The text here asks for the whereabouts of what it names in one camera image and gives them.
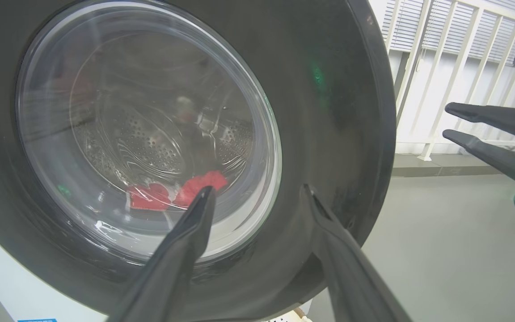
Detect white metal railing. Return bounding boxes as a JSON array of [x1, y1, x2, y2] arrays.
[[385, 0, 515, 161]]

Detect white window blinds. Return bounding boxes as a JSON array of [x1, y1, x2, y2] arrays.
[[383, 0, 515, 63]]

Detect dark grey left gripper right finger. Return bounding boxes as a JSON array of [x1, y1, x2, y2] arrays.
[[302, 183, 413, 322]]

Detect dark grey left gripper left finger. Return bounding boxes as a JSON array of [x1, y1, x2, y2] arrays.
[[106, 186, 217, 322]]

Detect red garment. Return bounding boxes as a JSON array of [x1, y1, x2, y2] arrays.
[[173, 170, 228, 208]]

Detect dark grey washing machine door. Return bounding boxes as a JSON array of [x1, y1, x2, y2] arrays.
[[0, 0, 397, 322]]

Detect steel washing machine drum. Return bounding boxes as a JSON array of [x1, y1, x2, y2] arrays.
[[68, 31, 258, 211]]

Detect white washing machine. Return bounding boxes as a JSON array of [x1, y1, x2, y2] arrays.
[[0, 212, 312, 322]]

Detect cream perforated laundry basket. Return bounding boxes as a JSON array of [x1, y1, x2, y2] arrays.
[[262, 309, 305, 322]]

